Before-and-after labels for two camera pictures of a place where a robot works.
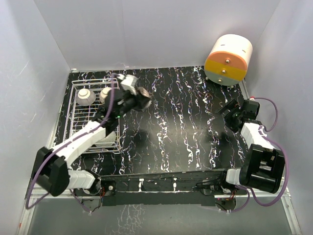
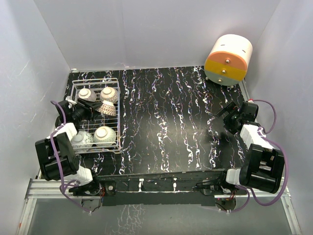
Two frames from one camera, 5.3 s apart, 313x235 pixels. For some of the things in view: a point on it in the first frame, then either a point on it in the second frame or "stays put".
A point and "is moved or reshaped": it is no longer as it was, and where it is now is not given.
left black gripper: x=140 y=101 -> x=88 y=107
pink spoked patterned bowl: x=103 y=94 stays put
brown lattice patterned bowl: x=144 y=92 is moved or reshaped
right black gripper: x=230 y=124 stays put
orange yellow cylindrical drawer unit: x=226 y=64 stays put
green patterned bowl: x=108 y=141 stays put
